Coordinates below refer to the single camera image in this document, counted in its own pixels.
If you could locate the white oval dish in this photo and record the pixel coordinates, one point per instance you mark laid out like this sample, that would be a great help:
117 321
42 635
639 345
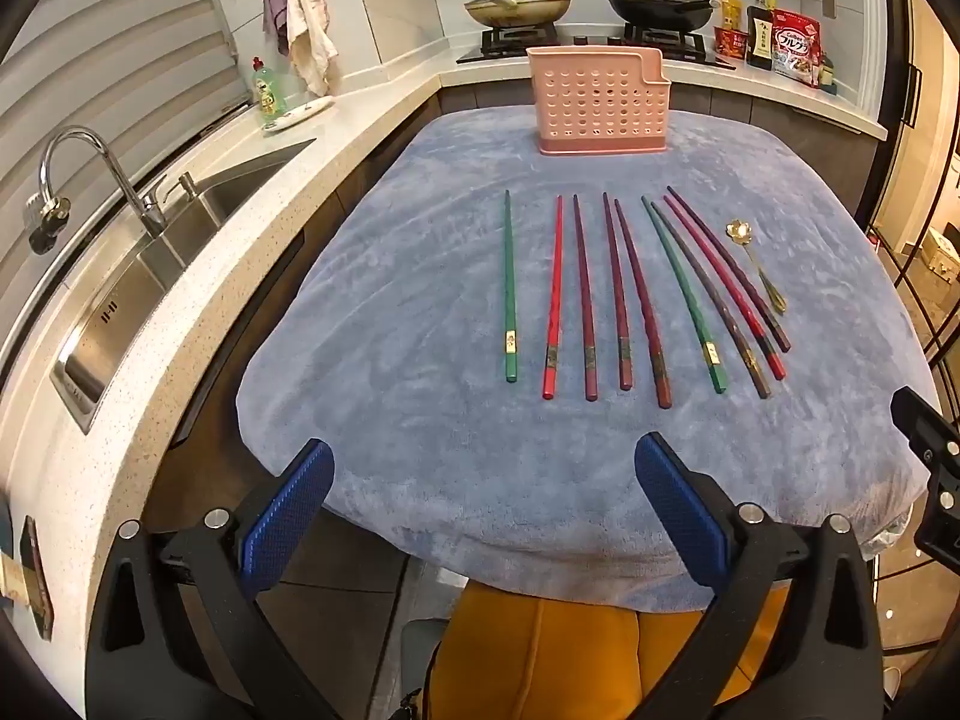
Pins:
300 112

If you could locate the red white cereal bag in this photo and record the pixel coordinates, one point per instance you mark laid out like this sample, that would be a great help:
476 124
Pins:
796 45

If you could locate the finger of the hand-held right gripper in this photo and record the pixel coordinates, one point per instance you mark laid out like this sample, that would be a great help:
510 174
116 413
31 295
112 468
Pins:
919 427

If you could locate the green yellow sponges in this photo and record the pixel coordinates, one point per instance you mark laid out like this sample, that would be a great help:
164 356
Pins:
825 75

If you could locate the yellow food packet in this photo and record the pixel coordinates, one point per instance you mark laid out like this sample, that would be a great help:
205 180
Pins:
730 13

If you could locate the gold flower spoon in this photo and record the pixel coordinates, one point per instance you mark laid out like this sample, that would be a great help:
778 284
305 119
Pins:
739 230

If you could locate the purple hanging cloth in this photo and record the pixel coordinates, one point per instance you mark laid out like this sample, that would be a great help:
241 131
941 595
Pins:
274 7

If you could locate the green chopstick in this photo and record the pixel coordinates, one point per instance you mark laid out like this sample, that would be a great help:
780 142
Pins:
508 285
679 289

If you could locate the green dish soap bottle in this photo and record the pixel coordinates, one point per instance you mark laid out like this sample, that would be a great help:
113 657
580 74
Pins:
268 97

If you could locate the blue grey fleece blanket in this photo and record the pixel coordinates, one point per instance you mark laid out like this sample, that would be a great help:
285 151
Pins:
420 277

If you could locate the black wok with lid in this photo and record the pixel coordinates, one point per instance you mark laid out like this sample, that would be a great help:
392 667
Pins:
660 9

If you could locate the dark purple chopstick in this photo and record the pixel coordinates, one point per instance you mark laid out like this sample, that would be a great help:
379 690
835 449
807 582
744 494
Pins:
776 334

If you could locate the dark red chopstick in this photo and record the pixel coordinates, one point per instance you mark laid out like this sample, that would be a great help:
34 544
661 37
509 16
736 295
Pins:
615 292
640 300
583 296

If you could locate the chrome kitchen faucet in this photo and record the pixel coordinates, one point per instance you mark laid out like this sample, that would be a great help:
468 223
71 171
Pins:
154 221

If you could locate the white hanging cloth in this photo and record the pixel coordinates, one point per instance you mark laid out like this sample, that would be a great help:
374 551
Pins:
307 22

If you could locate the red food cup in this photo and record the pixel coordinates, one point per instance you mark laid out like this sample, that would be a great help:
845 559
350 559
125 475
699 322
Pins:
730 43

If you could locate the black metal frame door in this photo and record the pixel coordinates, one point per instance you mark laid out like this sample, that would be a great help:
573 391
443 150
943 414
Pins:
911 97

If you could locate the black gas stove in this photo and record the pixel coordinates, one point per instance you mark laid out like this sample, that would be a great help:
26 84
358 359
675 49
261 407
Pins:
585 46

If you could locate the beige pan with lid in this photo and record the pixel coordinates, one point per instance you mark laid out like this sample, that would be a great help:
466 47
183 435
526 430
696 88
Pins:
517 11

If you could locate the chrome soap dispenser pump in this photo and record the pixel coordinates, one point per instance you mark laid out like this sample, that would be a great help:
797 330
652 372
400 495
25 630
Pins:
182 186

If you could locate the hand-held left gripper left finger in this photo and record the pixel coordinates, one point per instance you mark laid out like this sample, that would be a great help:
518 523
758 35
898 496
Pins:
289 517

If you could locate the brown chopstick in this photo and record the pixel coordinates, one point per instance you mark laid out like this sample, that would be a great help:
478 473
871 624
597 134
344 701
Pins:
757 382

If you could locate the white window blinds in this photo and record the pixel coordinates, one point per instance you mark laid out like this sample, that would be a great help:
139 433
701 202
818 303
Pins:
112 52

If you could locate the pink perforated plastic basket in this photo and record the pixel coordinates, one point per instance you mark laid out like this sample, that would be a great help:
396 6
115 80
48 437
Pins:
592 144

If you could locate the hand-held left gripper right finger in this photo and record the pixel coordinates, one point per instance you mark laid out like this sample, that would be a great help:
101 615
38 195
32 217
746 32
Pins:
679 502

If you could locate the stainless steel sink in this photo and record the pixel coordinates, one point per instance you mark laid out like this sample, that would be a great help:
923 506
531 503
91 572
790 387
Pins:
135 292

